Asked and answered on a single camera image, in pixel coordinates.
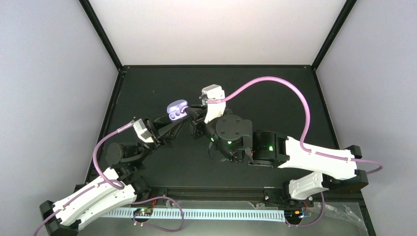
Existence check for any lavender earbud charging case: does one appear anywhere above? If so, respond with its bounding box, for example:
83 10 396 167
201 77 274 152
166 99 188 121

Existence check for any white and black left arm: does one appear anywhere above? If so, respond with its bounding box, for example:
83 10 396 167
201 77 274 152
34 115 188 236

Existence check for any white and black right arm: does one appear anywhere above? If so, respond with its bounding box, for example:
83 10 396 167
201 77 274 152
174 105 369 206

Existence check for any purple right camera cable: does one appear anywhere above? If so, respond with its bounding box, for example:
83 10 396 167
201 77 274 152
207 76 384 176

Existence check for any purple camera cable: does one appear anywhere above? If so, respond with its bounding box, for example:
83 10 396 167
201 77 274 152
207 76 384 176
92 119 135 190

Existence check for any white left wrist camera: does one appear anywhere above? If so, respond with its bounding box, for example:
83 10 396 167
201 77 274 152
133 119 153 143

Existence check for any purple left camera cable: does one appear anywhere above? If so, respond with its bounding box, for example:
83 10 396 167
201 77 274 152
92 119 135 190

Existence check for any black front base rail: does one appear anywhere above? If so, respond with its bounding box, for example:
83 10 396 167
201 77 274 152
73 184 369 209

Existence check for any light blue slotted cable duct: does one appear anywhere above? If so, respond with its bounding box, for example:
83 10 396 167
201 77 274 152
103 207 285 222

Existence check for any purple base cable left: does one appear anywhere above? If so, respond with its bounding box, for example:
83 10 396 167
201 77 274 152
132 196 185 234

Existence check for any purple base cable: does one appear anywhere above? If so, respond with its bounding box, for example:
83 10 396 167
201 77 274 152
285 192 327 228
132 196 185 234

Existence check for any black left rear frame post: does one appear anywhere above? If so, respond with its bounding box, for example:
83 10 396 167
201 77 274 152
79 0 123 71

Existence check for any black frame post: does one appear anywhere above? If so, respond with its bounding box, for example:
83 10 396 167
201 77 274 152
311 0 357 71
79 0 123 71

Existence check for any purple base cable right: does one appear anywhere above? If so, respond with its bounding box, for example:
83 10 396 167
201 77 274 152
285 192 327 228

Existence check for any black right rear frame post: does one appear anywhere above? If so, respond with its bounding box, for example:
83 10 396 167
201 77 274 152
311 0 357 71

